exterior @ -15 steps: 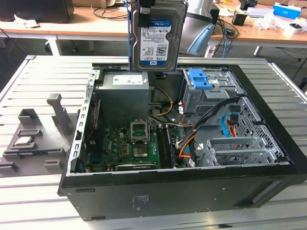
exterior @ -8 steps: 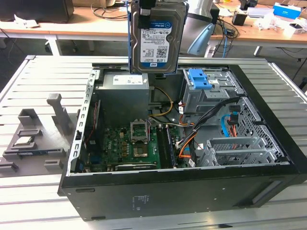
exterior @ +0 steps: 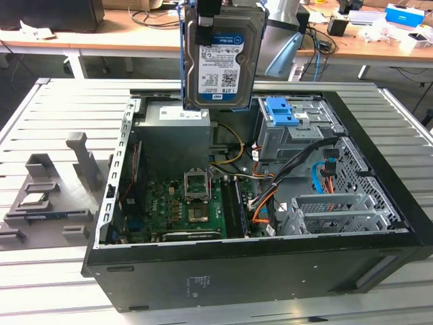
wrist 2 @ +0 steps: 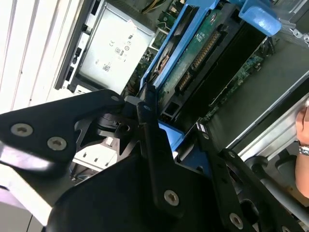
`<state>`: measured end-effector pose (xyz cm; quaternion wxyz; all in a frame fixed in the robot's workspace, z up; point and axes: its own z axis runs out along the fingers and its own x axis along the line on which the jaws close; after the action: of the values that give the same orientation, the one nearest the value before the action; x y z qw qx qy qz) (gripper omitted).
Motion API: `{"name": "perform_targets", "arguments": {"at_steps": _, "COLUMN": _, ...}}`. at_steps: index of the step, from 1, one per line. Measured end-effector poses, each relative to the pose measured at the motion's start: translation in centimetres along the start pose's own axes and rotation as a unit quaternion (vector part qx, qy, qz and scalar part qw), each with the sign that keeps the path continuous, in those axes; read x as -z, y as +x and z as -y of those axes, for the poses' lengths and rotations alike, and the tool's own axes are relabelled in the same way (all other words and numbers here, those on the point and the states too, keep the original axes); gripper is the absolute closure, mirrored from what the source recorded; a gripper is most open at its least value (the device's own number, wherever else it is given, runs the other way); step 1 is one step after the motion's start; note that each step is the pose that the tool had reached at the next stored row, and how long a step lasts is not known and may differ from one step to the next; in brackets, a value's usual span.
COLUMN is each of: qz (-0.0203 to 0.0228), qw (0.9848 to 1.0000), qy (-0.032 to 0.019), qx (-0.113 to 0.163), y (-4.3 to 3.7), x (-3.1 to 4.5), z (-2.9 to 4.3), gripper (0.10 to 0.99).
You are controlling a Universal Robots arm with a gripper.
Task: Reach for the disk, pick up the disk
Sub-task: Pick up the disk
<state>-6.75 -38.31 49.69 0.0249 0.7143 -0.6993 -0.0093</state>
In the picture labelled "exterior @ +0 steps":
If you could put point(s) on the hard disk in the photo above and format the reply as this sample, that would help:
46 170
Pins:
220 64

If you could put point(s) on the grey metal disk bay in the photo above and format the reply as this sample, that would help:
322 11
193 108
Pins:
280 145

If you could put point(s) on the wooden desk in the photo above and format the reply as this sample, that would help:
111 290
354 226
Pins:
118 42
372 50

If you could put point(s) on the small black box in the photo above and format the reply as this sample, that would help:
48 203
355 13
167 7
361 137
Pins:
337 27

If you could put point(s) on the grey power supply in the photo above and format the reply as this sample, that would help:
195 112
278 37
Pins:
172 142

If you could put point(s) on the CPU socket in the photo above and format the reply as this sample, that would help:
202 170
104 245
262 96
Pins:
197 195

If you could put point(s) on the blue and white carton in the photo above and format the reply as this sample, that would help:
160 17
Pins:
404 13

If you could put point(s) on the black RAM stick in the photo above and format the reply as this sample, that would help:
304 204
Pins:
228 210
242 210

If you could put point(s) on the green motherboard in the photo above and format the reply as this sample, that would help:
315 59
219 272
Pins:
162 216

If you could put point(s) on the small white box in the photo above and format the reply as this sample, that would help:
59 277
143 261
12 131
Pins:
419 40

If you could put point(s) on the black graphics card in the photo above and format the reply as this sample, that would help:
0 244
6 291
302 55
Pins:
193 236

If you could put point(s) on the perforated metal drive cage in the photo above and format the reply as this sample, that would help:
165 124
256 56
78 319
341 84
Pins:
338 216

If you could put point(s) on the silver CPU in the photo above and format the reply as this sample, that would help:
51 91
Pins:
33 200

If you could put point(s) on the dark blue RAM stick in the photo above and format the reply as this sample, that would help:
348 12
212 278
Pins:
50 215

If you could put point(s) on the black PC case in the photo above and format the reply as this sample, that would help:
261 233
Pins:
236 271

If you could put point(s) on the grey parts rack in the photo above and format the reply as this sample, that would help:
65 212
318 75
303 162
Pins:
50 233

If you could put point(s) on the blue plastic drive bracket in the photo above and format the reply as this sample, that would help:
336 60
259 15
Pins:
277 115

